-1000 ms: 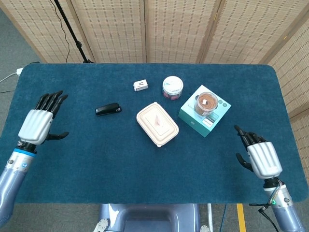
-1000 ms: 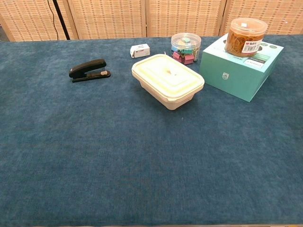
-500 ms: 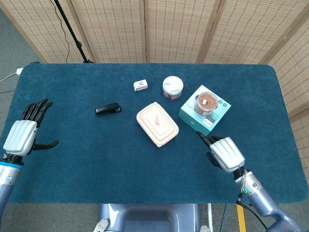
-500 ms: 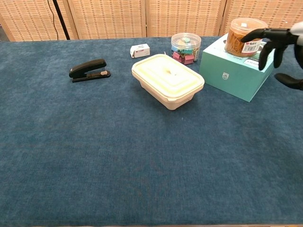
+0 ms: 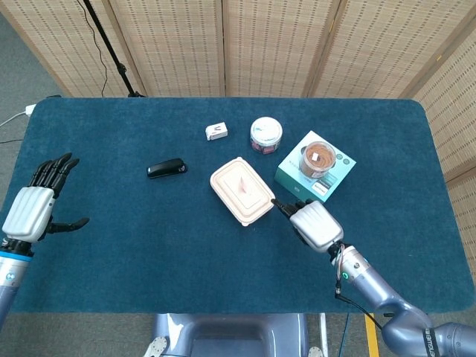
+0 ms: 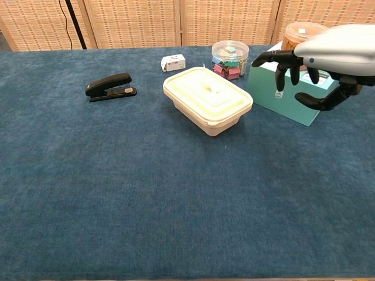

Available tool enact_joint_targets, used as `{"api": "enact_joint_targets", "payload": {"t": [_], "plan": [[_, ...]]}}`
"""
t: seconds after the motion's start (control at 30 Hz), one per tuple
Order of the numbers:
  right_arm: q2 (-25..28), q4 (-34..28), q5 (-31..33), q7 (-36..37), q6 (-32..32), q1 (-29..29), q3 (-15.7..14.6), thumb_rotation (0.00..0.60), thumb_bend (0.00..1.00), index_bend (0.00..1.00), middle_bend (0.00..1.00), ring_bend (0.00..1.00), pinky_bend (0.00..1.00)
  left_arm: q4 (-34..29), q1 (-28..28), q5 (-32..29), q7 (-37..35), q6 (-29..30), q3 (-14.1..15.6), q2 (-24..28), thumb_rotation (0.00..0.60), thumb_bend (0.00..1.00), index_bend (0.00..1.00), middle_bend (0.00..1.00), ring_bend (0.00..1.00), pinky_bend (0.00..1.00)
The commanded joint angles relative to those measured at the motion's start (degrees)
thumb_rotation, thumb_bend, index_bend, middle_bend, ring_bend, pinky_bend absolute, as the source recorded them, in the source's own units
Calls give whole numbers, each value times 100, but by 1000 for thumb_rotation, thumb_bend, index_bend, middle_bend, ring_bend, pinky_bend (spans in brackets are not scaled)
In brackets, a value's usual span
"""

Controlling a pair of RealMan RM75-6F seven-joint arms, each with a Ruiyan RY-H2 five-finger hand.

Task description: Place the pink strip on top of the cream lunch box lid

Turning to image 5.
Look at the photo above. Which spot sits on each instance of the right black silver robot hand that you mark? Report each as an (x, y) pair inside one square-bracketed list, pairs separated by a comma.
[(316, 225)]

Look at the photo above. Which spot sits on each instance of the beige lidded food container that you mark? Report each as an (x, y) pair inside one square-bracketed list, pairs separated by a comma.
[(230, 193)]

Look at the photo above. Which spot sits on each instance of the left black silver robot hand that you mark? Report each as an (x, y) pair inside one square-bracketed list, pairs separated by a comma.
[(29, 213)]

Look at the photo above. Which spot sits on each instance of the small white staples box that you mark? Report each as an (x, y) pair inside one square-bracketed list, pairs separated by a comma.
[(216, 131)]

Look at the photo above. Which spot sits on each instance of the blue table cloth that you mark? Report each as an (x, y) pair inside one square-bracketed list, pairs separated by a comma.
[(167, 267)]

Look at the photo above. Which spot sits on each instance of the black stapler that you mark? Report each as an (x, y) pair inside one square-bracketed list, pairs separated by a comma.
[(165, 167)]

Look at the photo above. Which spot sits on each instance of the clear jar with brown contents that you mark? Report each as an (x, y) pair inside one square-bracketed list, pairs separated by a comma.
[(318, 158)]

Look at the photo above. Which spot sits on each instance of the white table leg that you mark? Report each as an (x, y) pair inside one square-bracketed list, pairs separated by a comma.
[(323, 327)]

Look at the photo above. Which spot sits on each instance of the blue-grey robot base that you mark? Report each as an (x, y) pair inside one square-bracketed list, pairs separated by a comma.
[(230, 334)]

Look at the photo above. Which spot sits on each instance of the yellow floor tape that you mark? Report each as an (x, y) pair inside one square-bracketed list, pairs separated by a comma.
[(370, 334)]

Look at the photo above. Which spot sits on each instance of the small pink strip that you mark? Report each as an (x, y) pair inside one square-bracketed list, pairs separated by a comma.
[(243, 184)]

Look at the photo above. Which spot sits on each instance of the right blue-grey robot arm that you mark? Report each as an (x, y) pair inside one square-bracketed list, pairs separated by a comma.
[(394, 312)]

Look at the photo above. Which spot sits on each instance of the clear jar with white lid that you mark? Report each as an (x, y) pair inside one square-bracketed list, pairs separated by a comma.
[(266, 130)]

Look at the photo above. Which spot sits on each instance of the black tripod stand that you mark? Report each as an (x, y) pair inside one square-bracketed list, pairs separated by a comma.
[(111, 52)]

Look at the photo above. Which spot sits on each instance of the teal cardboard box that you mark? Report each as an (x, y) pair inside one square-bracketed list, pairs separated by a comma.
[(297, 182)]

